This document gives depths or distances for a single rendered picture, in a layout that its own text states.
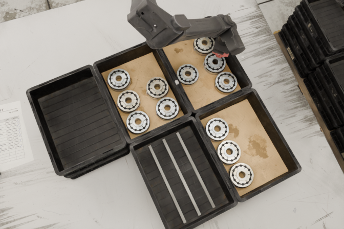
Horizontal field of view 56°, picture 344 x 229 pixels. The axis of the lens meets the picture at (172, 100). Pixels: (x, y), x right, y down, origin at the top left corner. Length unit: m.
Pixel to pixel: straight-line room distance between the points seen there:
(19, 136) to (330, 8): 1.98
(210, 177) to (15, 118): 0.97
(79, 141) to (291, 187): 1.00
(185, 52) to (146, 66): 0.20
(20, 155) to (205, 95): 0.90
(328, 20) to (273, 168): 1.17
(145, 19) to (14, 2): 2.17
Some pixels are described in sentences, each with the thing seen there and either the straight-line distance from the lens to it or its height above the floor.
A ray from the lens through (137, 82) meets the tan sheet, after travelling 1.51.
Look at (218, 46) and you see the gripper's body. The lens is 1.34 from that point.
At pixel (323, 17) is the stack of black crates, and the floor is 0.49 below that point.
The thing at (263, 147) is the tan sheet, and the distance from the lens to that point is 1.50.
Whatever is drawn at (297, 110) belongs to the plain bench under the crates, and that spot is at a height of 0.70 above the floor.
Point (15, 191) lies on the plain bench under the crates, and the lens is 1.67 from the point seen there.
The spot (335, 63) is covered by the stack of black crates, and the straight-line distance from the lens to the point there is 2.35.
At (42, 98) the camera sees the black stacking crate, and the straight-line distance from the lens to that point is 1.57.
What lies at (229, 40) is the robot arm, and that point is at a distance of 1.23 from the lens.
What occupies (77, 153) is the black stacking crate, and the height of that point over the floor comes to 0.83.
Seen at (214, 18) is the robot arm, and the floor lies 1.28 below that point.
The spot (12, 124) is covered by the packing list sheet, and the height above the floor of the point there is 0.70.
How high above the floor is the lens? 2.24
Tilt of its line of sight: 72 degrees down
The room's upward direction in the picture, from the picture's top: 8 degrees clockwise
